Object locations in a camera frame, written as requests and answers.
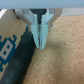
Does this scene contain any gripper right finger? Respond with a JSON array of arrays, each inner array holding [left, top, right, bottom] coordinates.
[[39, 8, 63, 50]]

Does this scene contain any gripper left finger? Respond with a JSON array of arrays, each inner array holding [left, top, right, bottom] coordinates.
[[18, 8, 42, 50]]

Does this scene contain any wooden drawer box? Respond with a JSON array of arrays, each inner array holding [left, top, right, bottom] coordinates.
[[0, 9, 29, 80]]

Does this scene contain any black drawer handle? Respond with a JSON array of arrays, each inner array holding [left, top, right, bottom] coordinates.
[[6, 27, 39, 84]]

